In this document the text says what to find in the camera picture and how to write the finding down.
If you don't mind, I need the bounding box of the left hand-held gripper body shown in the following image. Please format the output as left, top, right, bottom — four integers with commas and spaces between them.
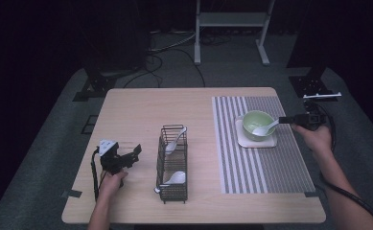
92, 138, 131, 186

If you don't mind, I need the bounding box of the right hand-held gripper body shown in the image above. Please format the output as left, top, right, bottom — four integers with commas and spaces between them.
292, 91, 342, 132

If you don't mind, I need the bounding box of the black wire rack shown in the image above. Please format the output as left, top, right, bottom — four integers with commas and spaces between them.
155, 124, 189, 204

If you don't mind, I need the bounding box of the white ceramic spoon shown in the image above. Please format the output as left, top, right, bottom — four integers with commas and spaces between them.
153, 171, 187, 195
164, 126, 188, 155
251, 119, 281, 137

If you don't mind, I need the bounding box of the green bowl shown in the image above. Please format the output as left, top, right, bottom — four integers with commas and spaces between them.
242, 109, 276, 143

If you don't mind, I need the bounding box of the person's right hand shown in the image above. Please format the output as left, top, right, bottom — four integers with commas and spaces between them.
291, 123, 333, 155

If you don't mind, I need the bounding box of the person's left hand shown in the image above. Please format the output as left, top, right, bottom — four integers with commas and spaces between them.
98, 170, 129, 201

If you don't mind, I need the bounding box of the black stand with flat base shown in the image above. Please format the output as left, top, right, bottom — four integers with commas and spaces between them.
286, 0, 339, 103

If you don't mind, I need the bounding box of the white square plate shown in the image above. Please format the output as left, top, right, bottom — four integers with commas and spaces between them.
234, 115, 278, 150

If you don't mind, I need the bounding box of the striped woven placemat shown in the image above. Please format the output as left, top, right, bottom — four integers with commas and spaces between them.
211, 95, 316, 195

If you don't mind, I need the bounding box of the black stand with angled feet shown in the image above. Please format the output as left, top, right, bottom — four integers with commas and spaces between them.
73, 0, 151, 103

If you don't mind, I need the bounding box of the white metal stand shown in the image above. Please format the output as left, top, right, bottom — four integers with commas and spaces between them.
194, 0, 276, 67

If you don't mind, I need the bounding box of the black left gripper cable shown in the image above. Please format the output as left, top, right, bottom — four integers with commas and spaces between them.
90, 148, 101, 203

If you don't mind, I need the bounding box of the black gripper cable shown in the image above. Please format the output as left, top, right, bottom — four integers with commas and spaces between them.
312, 101, 373, 230
90, 148, 101, 203

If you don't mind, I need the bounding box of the black floor cable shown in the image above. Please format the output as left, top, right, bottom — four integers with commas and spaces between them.
123, 47, 206, 89

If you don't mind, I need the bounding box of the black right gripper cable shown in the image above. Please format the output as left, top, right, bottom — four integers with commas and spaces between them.
312, 101, 373, 230

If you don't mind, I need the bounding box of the grey floor cable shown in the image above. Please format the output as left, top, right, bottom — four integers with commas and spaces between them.
148, 29, 198, 54

